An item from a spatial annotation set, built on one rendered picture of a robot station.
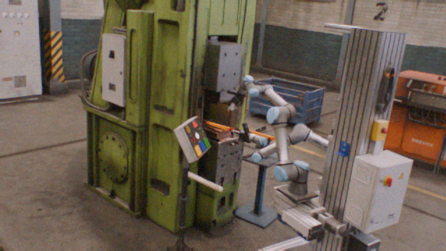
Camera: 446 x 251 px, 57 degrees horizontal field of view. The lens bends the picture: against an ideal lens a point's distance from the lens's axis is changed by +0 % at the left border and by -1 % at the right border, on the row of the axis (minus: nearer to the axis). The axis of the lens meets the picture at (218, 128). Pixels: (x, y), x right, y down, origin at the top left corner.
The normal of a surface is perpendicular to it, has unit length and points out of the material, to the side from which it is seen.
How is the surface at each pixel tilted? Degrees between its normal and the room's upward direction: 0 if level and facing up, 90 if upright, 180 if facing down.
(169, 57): 89
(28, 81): 90
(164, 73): 89
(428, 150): 90
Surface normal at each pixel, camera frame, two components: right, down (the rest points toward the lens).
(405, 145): -0.68, 0.17
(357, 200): -0.85, 0.10
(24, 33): 0.73, 0.26
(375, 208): 0.54, 0.31
